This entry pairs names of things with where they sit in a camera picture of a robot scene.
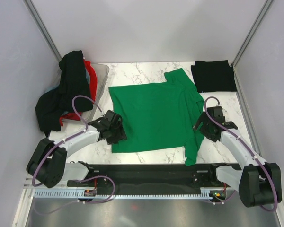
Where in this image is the aluminium frame post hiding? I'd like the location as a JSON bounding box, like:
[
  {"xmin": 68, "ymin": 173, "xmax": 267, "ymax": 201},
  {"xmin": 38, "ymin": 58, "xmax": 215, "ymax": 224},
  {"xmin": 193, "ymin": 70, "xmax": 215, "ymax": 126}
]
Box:
[
  {"xmin": 231, "ymin": 0, "xmax": 274, "ymax": 68},
  {"xmin": 23, "ymin": 0, "xmax": 62, "ymax": 61}
]

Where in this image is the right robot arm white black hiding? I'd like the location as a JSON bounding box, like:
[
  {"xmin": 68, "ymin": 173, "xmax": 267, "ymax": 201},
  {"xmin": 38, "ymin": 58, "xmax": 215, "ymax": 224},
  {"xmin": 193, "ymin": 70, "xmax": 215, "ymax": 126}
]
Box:
[{"xmin": 194, "ymin": 106, "xmax": 282, "ymax": 208}]

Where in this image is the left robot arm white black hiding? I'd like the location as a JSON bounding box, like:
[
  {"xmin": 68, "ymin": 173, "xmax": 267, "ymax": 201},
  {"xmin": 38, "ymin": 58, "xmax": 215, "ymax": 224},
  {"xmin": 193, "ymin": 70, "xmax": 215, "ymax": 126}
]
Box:
[{"xmin": 26, "ymin": 110, "xmax": 127, "ymax": 188}]

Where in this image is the purple cable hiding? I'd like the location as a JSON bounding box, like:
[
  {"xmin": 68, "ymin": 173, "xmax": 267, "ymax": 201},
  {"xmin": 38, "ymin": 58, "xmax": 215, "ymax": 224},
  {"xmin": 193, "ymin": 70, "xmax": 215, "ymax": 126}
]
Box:
[
  {"xmin": 32, "ymin": 95, "xmax": 116, "ymax": 216},
  {"xmin": 203, "ymin": 96, "xmax": 283, "ymax": 212}
]

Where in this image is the folded black t shirt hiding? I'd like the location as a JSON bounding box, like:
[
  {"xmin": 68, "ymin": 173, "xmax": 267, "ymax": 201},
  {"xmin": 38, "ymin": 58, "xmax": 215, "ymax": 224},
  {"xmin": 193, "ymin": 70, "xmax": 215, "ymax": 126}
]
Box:
[{"xmin": 191, "ymin": 60, "xmax": 237, "ymax": 93}]

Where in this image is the clear plastic bin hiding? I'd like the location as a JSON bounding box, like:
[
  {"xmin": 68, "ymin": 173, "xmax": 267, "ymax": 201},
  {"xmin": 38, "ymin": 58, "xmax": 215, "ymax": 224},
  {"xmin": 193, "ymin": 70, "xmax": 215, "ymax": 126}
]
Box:
[{"xmin": 59, "ymin": 64, "xmax": 109, "ymax": 122}]

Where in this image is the white slotted cable duct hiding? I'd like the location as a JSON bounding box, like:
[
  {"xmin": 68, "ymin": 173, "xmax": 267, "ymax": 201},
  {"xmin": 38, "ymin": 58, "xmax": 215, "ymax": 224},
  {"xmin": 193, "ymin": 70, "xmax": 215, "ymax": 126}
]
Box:
[{"xmin": 33, "ymin": 188, "xmax": 218, "ymax": 200}]

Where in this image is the right aluminium frame post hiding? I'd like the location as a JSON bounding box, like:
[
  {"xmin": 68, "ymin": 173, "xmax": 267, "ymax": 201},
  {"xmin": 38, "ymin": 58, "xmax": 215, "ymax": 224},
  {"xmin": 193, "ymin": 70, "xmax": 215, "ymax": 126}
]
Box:
[{"xmin": 231, "ymin": 0, "xmax": 274, "ymax": 68}]

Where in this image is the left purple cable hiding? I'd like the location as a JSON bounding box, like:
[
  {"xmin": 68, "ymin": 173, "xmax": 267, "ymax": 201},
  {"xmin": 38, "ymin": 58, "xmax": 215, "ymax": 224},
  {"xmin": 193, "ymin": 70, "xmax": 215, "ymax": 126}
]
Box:
[{"xmin": 32, "ymin": 95, "xmax": 116, "ymax": 216}]

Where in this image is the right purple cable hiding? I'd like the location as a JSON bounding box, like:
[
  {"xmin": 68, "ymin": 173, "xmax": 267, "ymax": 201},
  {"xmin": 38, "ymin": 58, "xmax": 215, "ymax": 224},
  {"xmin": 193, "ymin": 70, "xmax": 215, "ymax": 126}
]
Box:
[{"xmin": 203, "ymin": 96, "xmax": 283, "ymax": 212}]

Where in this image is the red t shirt in bin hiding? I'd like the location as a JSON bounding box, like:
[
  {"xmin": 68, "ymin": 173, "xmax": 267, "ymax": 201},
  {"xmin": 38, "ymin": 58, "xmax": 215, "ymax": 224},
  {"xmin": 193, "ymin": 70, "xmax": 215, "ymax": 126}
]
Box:
[{"xmin": 59, "ymin": 59, "xmax": 98, "ymax": 126}]

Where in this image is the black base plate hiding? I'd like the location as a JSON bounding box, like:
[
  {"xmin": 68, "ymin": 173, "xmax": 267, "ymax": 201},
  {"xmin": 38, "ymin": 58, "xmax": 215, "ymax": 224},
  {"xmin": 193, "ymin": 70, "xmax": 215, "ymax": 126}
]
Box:
[{"xmin": 67, "ymin": 163, "xmax": 228, "ymax": 195}]

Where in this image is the aluminium rail profile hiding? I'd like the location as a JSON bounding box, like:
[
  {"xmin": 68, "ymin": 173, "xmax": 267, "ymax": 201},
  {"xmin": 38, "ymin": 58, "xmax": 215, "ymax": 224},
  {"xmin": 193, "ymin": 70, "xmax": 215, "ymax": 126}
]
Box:
[{"xmin": 23, "ymin": 169, "xmax": 282, "ymax": 190}]

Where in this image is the left aluminium frame post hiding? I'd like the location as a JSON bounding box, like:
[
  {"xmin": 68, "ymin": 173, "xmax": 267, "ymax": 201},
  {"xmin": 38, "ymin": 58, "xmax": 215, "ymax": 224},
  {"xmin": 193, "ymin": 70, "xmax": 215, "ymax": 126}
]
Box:
[{"xmin": 23, "ymin": 0, "xmax": 62, "ymax": 61}]

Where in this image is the black t shirt in bin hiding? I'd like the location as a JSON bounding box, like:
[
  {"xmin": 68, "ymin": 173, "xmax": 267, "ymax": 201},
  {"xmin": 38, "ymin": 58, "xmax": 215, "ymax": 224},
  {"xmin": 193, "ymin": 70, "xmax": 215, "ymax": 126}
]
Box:
[{"xmin": 35, "ymin": 50, "xmax": 91, "ymax": 134}]

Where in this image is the green t shirt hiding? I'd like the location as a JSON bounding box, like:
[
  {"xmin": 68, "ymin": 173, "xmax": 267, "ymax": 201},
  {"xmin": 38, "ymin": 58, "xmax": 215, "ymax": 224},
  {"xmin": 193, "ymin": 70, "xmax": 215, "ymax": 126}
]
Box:
[{"xmin": 109, "ymin": 68, "xmax": 204, "ymax": 166}]

